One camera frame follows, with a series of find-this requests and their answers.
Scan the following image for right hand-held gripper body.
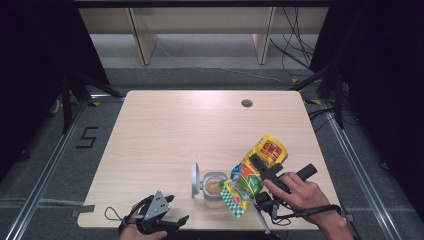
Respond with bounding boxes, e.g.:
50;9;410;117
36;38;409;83
250;163;319;234

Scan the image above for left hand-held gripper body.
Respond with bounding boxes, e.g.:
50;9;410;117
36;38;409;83
135;190;171;235

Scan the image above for yellow seasoning pouch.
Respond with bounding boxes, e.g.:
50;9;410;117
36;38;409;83
218;133;289;219

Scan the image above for clear jar with white lid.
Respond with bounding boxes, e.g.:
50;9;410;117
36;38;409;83
190;162;231;210

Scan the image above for person's left hand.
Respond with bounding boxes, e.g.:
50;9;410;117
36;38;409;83
118;218;168;240

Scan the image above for person's right hand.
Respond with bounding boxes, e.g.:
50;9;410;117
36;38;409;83
263;172;330;226

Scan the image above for black metal stand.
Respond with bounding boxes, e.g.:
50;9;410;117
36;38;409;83
288;59;348;130
59;66;123;135

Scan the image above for black curtain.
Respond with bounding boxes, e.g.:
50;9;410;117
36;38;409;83
0;0;111;183
309;0;424;214

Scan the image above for black wrist strap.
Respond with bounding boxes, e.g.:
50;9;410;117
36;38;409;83
274;204;342;226
122;194;155;228

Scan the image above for grey cord loop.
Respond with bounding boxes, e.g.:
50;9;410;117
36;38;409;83
104;206;130;222

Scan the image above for black floor cables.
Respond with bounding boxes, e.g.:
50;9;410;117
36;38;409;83
307;107;335;133

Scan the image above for aluminium floor rail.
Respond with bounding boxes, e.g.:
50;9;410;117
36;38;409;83
319;99;406;240
4;99;92;240

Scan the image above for bundle of black cables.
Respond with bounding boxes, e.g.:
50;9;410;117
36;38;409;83
269;6;316;80

